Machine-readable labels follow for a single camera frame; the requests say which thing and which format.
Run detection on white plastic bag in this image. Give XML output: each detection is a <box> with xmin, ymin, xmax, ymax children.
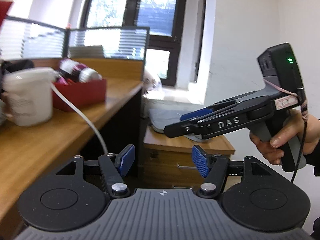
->
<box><xmin>143</xmin><ymin>70</ymin><xmax>163</xmax><ymax>97</ymax></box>

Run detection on red tray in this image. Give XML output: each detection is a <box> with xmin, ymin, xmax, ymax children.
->
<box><xmin>52</xmin><ymin>78</ymin><xmax>108</xmax><ymax>112</ymax></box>

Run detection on wooden drawer with silver handle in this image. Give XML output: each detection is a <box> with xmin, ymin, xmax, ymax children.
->
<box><xmin>143</xmin><ymin>171</ymin><xmax>202</xmax><ymax>194</ymax></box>

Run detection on dark purple bottle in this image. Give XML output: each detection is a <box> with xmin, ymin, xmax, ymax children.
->
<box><xmin>59</xmin><ymin>58</ymin><xmax>102</xmax><ymax>83</ymax></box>

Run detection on person's right hand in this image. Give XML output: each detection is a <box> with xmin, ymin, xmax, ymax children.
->
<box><xmin>249</xmin><ymin>107</ymin><xmax>320</xmax><ymax>165</ymax></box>

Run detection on office desk partition screen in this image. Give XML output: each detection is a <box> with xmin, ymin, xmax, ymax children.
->
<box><xmin>0</xmin><ymin>16</ymin><xmax>68</xmax><ymax>61</ymax></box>
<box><xmin>65</xmin><ymin>26</ymin><xmax>150</xmax><ymax>80</ymax></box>

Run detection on wooden desk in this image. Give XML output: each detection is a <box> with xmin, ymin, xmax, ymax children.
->
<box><xmin>0</xmin><ymin>77</ymin><xmax>145</xmax><ymax>240</ymax></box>

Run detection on wooden drawer with key lock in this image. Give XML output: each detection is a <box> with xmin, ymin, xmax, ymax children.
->
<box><xmin>146</xmin><ymin>148</ymin><xmax>227</xmax><ymax>176</ymax></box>

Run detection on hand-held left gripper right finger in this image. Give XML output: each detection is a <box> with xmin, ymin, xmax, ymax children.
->
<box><xmin>192</xmin><ymin>145</ymin><xmax>273</xmax><ymax>198</ymax></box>

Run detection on white cup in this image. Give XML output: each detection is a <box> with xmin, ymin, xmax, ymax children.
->
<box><xmin>4</xmin><ymin>67</ymin><xmax>55</xmax><ymax>127</ymax></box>

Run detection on stack of white papers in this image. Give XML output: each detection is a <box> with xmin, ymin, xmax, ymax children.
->
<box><xmin>68</xmin><ymin>45</ymin><xmax>105</xmax><ymax>58</ymax></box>

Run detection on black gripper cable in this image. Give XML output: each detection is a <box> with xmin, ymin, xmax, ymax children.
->
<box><xmin>291</xmin><ymin>87</ymin><xmax>310</xmax><ymax>183</ymax></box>

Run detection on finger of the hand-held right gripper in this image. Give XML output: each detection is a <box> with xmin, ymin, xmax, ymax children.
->
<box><xmin>164</xmin><ymin>119</ymin><xmax>213</xmax><ymax>139</ymax></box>
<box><xmin>180</xmin><ymin>100</ymin><xmax>242</xmax><ymax>121</ymax></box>

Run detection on white cable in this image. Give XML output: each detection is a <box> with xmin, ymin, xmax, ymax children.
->
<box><xmin>50</xmin><ymin>82</ymin><xmax>110</xmax><ymax>155</ymax></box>

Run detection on red board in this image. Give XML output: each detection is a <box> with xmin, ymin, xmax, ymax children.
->
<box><xmin>0</xmin><ymin>1</ymin><xmax>13</xmax><ymax>28</ymax></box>

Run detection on black framed window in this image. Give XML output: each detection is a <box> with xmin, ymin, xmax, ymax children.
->
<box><xmin>79</xmin><ymin>0</ymin><xmax>208</xmax><ymax>88</ymax></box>

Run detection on grey cloth bag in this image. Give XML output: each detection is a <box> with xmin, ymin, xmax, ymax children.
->
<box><xmin>149</xmin><ymin>108</ymin><xmax>209</xmax><ymax>143</ymax></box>

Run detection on dark object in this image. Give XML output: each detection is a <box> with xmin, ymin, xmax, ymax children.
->
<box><xmin>0</xmin><ymin>59</ymin><xmax>35</xmax><ymax>77</ymax></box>

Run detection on person's dark clothing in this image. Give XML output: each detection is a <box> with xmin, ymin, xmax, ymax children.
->
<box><xmin>307</xmin><ymin>216</ymin><xmax>320</xmax><ymax>240</ymax></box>

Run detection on wooden drawer cabinet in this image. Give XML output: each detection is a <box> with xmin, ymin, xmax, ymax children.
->
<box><xmin>142</xmin><ymin>125</ymin><xmax>236</xmax><ymax>196</ymax></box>

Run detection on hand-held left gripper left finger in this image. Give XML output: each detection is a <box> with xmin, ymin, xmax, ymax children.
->
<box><xmin>54</xmin><ymin>144</ymin><xmax>136</xmax><ymax>198</ymax></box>

